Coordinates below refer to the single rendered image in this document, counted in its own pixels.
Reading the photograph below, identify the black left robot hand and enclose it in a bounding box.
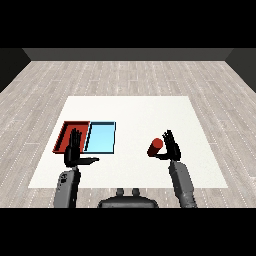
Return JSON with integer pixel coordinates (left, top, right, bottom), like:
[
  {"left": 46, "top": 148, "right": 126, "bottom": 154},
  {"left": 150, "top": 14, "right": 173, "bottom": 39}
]
[{"left": 63, "top": 127, "right": 101, "bottom": 169}]

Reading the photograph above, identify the dark grey robot body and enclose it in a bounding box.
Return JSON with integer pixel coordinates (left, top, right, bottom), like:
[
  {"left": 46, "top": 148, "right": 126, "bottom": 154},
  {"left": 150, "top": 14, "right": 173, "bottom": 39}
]
[{"left": 97, "top": 188, "right": 160, "bottom": 209}]

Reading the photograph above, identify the small red can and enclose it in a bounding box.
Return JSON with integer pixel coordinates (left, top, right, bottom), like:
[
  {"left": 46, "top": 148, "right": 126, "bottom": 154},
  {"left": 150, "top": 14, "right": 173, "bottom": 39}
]
[{"left": 146, "top": 137, "right": 165, "bottom": 158}]

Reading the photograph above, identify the red shallow open box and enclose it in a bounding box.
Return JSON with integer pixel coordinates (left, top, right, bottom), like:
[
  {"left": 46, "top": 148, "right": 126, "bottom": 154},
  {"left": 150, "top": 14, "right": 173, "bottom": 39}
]
[{"left": 52, "top": 120, "right": 92, "bottom": 155}]

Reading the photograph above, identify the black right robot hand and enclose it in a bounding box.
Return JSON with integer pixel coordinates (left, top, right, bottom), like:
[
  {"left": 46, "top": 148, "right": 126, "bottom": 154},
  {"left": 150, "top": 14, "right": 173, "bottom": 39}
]
[{"left": 153, "top": 129, "right": 182, "bottom": 162}]

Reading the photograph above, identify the light blue shallow open box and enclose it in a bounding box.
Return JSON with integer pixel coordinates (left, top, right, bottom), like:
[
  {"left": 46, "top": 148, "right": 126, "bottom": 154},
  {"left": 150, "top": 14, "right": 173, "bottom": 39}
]
[{"left": 82, "top": 121, "right": 117, "bottom": 155}]

